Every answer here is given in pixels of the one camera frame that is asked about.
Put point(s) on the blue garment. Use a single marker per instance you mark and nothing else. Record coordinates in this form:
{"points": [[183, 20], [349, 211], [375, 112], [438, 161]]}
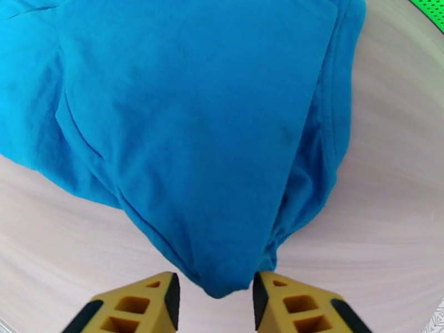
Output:
{"points": [[194, 127]]}

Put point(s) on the green plastic basket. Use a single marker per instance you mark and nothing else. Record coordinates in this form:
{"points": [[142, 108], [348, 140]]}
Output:
{"points": [[432, 9]]}

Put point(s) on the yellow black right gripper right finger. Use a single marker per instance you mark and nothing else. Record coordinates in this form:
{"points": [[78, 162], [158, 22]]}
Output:
{"points": [[298, 307]]}

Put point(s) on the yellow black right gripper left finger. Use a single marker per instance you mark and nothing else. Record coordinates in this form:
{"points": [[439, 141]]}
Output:
{"points": [[138, 307]]}

